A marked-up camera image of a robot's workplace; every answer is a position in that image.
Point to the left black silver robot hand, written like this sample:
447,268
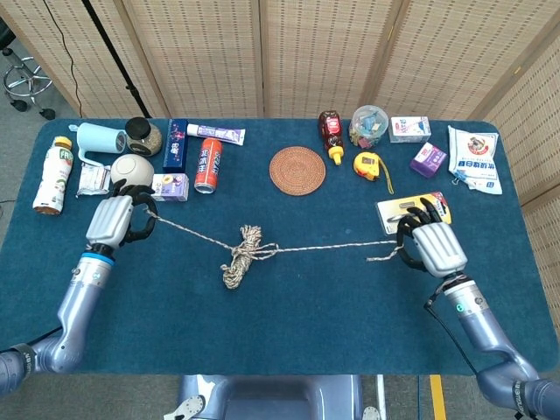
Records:
109,219

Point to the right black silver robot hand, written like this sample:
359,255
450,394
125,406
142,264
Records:
439,247

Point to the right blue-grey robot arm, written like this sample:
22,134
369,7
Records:
481,324

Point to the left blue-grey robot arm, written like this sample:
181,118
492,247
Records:
83,289

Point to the white snack packet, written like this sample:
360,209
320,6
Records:
93,180

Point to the beige bowl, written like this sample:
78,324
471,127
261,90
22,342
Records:
131,168

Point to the razor in yellow blister pack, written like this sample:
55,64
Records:
394,212

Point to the white drink bottle yellow cap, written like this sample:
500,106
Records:
54,179

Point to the white purple small carton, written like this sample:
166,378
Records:
175,188

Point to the light blue mug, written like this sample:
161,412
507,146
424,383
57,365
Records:
98,137

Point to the glass jar black lid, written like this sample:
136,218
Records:
149,140

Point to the purple small box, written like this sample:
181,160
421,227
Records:
429,159

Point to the white sugar bag blue print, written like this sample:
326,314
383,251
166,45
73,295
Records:
474,157

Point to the dark blue toothpaste box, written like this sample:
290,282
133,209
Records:
175,146

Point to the yellow tape measure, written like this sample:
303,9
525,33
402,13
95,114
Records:
366,165

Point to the orange soda can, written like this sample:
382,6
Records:
208,166

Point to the blue felt table cover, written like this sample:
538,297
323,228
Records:
175,315

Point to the office stool chrome base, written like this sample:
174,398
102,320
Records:
47,114

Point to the white box blue red print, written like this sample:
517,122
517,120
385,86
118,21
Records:
409,129

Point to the white purple toothpaste tube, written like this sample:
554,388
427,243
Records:
214,132

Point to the clear plastic jar of clips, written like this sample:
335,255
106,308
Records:
368,127

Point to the red sauce bottle yellow cap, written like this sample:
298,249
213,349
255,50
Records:
331,131

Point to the round woven brown coaster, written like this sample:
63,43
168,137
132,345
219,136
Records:
297,170

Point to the black tripod pole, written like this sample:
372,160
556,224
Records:
115,57

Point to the blue-grey robot torso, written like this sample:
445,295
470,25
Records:
271,398

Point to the white perforated metal bracket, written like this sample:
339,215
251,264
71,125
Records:
190,407
372,413

